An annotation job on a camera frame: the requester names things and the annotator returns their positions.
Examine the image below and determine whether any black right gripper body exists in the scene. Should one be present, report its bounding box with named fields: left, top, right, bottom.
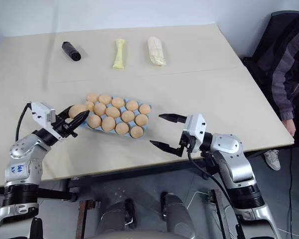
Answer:
left=175, top=131, right=198, bottom=157

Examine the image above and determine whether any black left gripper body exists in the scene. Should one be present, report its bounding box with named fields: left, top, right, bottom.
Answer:
left=51, top=116, right=78, bottom=140

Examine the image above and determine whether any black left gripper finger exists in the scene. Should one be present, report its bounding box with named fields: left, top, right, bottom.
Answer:
left=55, top=105, right=75, bottom=120
left=68, top=111, right=91, bottom=132

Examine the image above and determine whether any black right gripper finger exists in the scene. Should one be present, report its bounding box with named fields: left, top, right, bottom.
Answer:
left=158, top=113, right=189, bottom=124
left=149, top=139, right=184, bottom=157

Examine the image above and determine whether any blue egg tray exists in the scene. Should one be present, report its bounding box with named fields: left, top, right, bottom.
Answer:
left=79, top=95, right=153, bottom=139

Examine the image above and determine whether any person's bare hand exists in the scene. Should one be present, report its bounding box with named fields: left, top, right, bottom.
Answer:
left=281, top=119, right=297, bottom=136

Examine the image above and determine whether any black bag roll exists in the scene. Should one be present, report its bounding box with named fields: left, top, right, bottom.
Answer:
left=61, top=41, right=81, bottom=63

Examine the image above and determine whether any white rolled plastic bag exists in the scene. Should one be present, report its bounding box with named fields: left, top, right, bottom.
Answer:
left=147, top=36, right=167, bottom=67

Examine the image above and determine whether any rusty metal stand bar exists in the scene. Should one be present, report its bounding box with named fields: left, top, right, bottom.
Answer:
left=78, top=199, right=101, bottom=239
left=208, top=188, right=245, bottom=239

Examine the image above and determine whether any yellow twisted plastic bag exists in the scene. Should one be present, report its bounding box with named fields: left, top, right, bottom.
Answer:
left=112, top=38, right=128, bottom=70

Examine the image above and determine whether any white sneaker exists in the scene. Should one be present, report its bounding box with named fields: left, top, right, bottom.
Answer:
left=263, top=149, right=282, bottom=171

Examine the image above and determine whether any person in dark jacket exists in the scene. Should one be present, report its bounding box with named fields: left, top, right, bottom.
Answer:
left=242, top=11, right=299, bottom=147
left=271, top=9, right=299, bottom=122

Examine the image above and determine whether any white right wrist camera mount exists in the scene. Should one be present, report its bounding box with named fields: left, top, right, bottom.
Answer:
left=181, top=113, right=208, bottom=153

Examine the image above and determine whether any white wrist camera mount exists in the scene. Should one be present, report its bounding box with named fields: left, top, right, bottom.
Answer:
left=29, top=101, right=57, bottom=130
left=181, top=113, right=208, bottom=153

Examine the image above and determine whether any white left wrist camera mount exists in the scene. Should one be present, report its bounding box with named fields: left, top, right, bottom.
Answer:
left=29, top=101, right=57, bottom=130

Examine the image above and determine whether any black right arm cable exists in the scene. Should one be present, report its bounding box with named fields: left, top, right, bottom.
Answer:
left=186, top=148, right=236, bottom=217

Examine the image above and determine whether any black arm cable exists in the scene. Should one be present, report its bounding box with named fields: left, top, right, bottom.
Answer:
left=15, top=103, right=32, bottom=142
left=186, top=148, right=236, bottom=217

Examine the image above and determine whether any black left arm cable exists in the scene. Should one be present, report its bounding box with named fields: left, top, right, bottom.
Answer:
left=15, top=103, right=32, bottom=142

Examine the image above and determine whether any white floor cable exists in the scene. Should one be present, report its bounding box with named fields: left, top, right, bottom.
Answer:
left=185, top=190, right=211, bottom=209

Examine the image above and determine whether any black table frame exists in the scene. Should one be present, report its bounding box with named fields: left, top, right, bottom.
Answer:
left=0, top=177, right=78, bottom=203

